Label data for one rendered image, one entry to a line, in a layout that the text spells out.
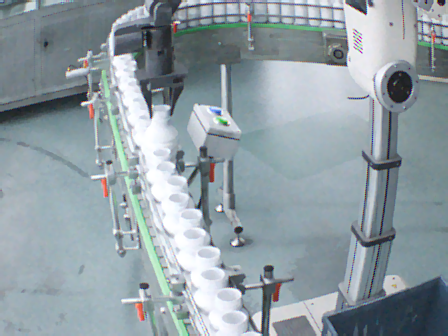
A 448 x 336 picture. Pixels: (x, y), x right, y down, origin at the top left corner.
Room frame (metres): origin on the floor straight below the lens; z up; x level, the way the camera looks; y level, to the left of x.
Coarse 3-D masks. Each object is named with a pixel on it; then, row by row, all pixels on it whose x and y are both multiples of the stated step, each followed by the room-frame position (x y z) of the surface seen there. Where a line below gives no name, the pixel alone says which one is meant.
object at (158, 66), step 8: (152, 56) 1.26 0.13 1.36; (160, 56) 1.26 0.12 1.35; (168, 56) 1.27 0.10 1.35; (152, 64) 1.26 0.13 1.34; (160, 64) 1.26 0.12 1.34; (168, 64) 1.27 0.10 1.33; (176, 64) 1.32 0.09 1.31; (136, 72) 1.29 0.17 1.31; (144, 72) 1.29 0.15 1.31; (152, 72) 1.26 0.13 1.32; (160, 72) 1.26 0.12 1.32; (168, 72) 1.27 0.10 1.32; (176, 72) 1.27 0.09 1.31; (184, 72) 1.27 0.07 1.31; (136, 80) 1.25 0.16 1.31; (144, 80) 1.25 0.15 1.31; (152, 80) 1.25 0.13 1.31
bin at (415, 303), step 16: (416, 288) 1.00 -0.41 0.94; (432, 288) 1.01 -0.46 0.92; (368, 304) 0.97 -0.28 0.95; (384, 304) 0.98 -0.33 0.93; (400, 304) 0.99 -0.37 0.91; (416, 304) 1.00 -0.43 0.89; (432, 304) 1.01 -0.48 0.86; (336, 320) 0.95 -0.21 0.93; (352, 320) 0.96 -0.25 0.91; (368, 320) 0.97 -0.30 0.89; (384, 320) 0.98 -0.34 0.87; (400, 320) 0.99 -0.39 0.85; (416, 320) 1.01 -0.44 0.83; (432, 320) 0.99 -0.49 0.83
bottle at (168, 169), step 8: (160, 168) 1.18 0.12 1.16; (168, 168) 1.18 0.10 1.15; (160, 176) 1.15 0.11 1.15; (168, 176) 1.15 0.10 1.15; (160, 184) 1.15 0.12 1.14; (152, 192) 1.15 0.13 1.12; (160, 192) 1.14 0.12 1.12; (160, 200) 1.14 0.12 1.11; (160, 208) 1.14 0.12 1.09; (160, 216) 1.14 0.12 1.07; (160, 232) 1.14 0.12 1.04; (160, 240) 1.15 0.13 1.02
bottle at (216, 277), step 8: (200, 272) 0.83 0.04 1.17; (208, 272) 0.84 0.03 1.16; (216, 272) 0.84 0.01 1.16; (200, 280) 0.82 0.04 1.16; (208, 280) 0.81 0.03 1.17; (216, 280) 0.81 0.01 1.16; (224, 280) 0.82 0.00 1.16; (208, 288) 0.81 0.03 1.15; (216, 288) 0.81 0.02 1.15; (200, 296) 0.82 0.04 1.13; (208, 296) 0.81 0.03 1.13; (200, 304) 0.80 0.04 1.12; (208, 304) 0.80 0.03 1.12; (200, 312) 0.81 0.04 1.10; (208, 312) 0.80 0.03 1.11; (208, 320) 0.80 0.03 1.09; (200, 328) 0.81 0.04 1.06; (208, 328) 0.80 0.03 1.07
